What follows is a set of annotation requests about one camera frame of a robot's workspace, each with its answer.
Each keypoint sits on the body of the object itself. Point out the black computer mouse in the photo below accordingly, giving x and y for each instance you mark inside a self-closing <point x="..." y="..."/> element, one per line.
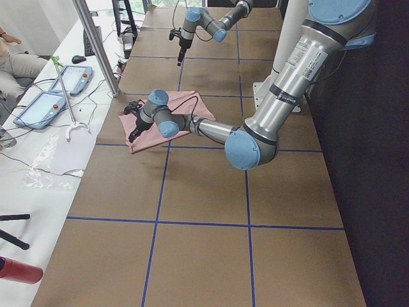
<point x="76" y="59"/>

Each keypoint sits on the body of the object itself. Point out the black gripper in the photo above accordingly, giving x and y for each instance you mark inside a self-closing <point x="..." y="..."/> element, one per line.
<point x="183" y="44"/>
<point x="138" y="125"/>

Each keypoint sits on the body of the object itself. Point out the clear plastic bag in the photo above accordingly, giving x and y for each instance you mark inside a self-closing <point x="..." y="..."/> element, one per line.
<point x="40" y="176"/>

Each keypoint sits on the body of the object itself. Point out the seated person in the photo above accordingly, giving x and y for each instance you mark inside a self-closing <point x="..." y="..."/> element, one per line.
<point x="15" y="65"/>

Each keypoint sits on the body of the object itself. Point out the red bottle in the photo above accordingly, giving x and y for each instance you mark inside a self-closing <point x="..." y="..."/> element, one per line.
<point x="13" y="270"/>

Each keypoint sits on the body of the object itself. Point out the pink Snoopy t-shirt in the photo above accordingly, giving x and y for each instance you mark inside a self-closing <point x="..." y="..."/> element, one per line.
<point x="174" y="114"/>

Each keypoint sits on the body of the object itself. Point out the brown paper table cover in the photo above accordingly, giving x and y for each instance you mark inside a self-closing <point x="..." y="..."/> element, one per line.
<point x="177" y="225"/>

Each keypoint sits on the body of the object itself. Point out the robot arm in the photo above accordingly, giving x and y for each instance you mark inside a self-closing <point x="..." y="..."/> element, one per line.
<point x="217" y="29"/>
<point x="328" y="27"/>

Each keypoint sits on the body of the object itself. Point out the metal reacher grabber tool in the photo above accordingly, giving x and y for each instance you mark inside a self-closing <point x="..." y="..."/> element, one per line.
<point x="74" y="123"/>

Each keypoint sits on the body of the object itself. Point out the white paper sheet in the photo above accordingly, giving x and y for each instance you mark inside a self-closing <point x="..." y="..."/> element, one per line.
<point x="73" y="154"/>

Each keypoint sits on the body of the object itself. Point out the aluminium frame post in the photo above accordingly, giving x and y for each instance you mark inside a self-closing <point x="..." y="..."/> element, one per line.
<point x="97" y="45"/>

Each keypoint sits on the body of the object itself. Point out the teach pendant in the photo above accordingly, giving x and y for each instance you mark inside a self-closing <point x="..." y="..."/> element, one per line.
<point x="41" y="111"/>
<point x="75" y="78"/>

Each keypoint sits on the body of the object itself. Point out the right teach pendant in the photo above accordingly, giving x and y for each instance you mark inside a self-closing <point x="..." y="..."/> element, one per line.
<point x="75" y="78"/>

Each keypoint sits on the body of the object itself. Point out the left teach pendant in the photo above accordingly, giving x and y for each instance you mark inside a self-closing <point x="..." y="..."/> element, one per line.
<point x="41" y="111"/>

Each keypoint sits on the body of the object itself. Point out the black tripod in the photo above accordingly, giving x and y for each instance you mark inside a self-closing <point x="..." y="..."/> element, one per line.
<point x="15" y="224"/>

